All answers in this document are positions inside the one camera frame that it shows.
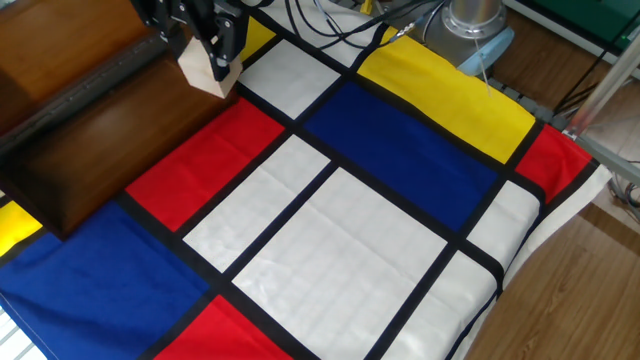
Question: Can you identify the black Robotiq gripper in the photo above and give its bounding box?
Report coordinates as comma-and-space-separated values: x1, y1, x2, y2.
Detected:
130, 0, 249, 83

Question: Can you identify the light wooden cube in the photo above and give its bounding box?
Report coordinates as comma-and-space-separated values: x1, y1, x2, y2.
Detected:
177, 35, 245, 100

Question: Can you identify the dark brown wooden shelf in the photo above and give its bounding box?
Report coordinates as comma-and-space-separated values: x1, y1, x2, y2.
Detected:
0, 0, 241, 241

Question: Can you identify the Mondrian pattern tablecloth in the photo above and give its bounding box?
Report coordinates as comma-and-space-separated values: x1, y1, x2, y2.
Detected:
0, 0, 614, 360

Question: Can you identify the white zip tie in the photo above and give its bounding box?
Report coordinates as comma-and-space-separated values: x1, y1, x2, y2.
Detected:
472, 37, 494, 97

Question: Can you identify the aluminium table edge bar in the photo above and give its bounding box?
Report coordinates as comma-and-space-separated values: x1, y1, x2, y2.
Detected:
574, 133, 640, 187

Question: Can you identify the black cable bundle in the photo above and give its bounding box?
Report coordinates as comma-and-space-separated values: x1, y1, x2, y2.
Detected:
284, 0, 446, 51

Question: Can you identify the aluminium frame post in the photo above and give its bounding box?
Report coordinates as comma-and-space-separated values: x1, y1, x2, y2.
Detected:
562, 42, 640, 140

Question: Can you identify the grey cable coil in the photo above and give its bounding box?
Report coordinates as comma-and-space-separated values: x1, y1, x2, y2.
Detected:
607, 175, 640, 224

